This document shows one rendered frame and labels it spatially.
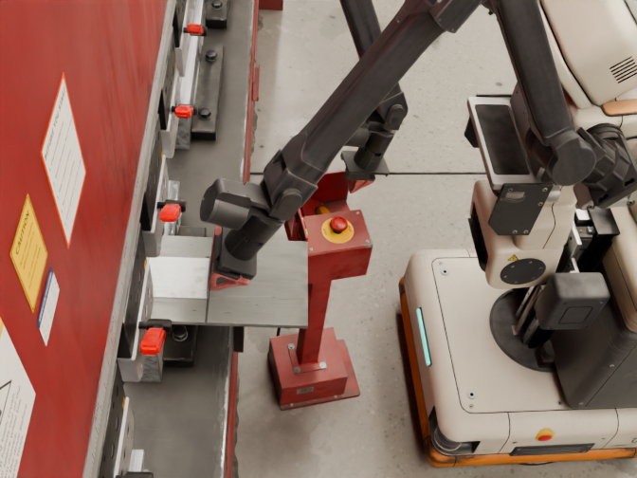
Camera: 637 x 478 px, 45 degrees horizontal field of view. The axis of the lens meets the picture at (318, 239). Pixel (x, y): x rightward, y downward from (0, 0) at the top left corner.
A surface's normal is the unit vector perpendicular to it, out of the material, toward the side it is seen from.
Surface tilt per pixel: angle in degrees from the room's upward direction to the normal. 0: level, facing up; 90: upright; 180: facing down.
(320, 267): 90
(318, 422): 0
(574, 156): 79
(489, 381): 0
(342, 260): 90
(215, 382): 0
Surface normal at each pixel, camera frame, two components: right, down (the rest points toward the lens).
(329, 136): 0.19, 0.63
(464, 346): 0.08, -0.61
